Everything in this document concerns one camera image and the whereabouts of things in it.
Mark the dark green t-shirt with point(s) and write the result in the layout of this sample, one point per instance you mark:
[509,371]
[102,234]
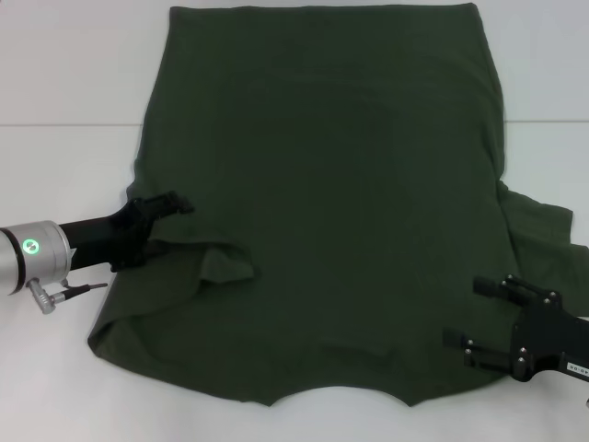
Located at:
[322,161]

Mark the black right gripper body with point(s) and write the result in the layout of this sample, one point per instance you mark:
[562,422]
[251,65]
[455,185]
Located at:
[547,340]

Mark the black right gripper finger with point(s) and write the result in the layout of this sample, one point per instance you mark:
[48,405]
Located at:
[488,358]
[494,287]

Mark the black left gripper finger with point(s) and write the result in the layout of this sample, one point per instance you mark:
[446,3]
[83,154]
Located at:
[155,251]
[172,203]

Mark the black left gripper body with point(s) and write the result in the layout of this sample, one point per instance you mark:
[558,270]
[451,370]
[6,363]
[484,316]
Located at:
[110,239]

